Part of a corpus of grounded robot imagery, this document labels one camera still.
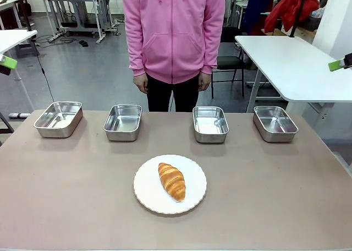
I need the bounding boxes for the person's right hand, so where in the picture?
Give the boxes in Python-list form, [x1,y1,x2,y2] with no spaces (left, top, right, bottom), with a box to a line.
[133,73,150,95]

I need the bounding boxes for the person's right arm pink sleeve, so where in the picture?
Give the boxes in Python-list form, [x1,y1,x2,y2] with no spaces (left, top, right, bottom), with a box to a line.
[122,0,147,77]

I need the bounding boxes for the red jacket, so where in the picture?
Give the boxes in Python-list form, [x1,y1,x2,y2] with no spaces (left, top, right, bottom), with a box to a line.
[264,0,320,34]

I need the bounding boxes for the person's left hand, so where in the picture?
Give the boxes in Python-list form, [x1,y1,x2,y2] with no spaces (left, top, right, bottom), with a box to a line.
[197,71,212,92]

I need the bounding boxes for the golden brown croissant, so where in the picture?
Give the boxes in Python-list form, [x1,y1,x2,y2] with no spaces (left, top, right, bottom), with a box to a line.
[158,162,186,203]

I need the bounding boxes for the thin black hanging cable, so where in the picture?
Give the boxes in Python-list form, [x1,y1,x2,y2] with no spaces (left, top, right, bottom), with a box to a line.
[32,39,56,102]

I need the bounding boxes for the grey metal workbench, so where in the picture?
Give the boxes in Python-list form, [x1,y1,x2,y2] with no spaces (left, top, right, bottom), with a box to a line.
[41,0,114,45]

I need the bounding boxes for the small white desk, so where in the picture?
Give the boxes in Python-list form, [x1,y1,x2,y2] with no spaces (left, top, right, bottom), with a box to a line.
[0,29,38,112]

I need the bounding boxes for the dark blue cloth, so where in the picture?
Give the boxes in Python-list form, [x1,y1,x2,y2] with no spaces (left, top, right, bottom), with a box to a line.
[243,0,279,36]

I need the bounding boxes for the white floor power strip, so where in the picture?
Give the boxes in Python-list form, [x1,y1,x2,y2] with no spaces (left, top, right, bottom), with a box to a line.
[47,31,67,43]

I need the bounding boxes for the steel rectangular container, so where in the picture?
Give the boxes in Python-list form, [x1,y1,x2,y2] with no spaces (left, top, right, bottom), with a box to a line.
[103,104,143,142]
[192,106,230,144]
[33,101,84,139]
[252,105,299,143]

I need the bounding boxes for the large white desk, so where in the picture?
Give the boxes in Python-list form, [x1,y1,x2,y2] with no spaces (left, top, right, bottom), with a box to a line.
[234,35,352,113]

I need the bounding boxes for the black stand pole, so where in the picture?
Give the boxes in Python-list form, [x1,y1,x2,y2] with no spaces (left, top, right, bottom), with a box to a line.
[19,0,36,32]

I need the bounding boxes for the pink zip hoodie torso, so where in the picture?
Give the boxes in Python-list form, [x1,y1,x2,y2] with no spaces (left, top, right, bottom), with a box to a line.
[139,0,214,85]

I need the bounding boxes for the black trousers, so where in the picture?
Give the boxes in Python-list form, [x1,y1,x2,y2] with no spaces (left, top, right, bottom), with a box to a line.
[146,73,200,113]

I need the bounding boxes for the black clamp pole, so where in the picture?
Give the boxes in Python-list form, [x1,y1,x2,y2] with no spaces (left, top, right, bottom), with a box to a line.
[289,0,309,39]

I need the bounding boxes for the person's arm pink sleeve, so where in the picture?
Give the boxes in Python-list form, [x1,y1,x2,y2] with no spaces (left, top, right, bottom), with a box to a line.
[201,0,227,75]
[122,0,147,77]

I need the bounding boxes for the white scalloped plate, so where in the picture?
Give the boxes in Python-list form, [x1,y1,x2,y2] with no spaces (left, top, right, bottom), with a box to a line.
[133,154,207,215]

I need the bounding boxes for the black folding chair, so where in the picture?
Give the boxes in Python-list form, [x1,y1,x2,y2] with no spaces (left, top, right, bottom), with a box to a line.
[211,26,248,99]

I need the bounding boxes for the person's left arm pink sleeve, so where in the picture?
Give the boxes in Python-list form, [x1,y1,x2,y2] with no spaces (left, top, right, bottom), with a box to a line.
[201,0,227,75]

